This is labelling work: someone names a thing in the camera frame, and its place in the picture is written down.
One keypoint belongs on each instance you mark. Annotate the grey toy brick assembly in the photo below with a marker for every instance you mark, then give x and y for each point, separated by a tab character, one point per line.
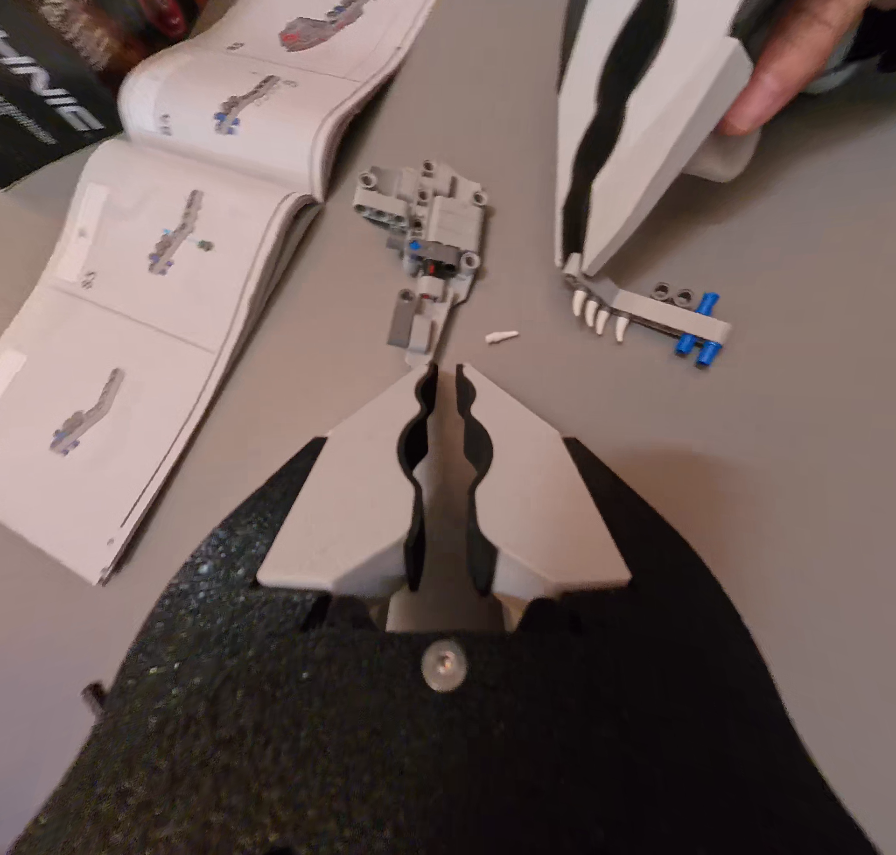
448	221

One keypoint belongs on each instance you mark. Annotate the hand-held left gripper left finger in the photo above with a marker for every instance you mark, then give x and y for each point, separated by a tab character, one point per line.
336	512

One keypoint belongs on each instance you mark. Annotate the grey toothed toy brick jaw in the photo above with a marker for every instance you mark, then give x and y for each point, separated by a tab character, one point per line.
672	312

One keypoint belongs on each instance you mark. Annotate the small white tooth piece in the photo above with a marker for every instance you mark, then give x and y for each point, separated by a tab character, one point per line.
501	336

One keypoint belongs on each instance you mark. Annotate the grey desk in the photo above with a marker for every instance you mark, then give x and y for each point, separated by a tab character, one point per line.
770	484

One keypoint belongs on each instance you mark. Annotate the black toy set box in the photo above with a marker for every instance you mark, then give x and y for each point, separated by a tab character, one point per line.
42	99

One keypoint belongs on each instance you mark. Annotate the open instruction booklet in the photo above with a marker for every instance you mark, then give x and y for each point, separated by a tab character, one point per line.
175	274

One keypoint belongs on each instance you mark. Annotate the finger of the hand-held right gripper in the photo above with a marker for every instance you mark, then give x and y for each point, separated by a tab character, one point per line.
577	113
672	134

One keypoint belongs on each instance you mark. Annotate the person's right hand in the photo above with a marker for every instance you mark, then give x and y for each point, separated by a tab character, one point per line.
805	29

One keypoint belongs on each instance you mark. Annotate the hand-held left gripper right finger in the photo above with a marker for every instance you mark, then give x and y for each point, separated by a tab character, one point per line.
546	512

